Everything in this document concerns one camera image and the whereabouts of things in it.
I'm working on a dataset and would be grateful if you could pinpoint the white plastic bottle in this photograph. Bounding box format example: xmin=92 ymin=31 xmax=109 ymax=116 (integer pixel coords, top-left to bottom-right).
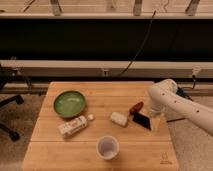
xmin=58 ymin=114 xmax=95 ymax=138

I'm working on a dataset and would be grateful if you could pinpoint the green ceramic bowl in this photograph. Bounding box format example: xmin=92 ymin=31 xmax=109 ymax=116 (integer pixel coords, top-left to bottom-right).
xmin=53 ymin=90 xmax=86 ymax=118

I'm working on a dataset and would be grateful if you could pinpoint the black eraser block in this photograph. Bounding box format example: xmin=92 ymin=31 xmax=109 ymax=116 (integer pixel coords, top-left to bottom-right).
xmin=133 ymin=112 xmax=151 ymax=129

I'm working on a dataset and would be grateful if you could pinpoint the black hanging cable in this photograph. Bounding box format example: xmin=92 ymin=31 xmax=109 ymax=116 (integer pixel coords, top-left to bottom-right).
xmin=118 ymin=9 xmax=157 ymax=77

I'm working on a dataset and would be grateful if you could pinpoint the brown oblong object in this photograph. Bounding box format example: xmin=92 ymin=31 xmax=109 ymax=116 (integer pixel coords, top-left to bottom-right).
xmin=129 ymin=102 xmax=144 ymax=115

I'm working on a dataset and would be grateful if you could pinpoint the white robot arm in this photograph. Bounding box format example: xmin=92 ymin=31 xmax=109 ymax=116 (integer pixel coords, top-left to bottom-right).
xmin=148 ymin=79 xmax=213 ymax=136

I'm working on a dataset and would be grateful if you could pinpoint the white wall outlet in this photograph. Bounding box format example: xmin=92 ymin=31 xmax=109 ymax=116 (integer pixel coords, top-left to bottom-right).
xmin=102 ymin=69 xmax=110 ymax=77

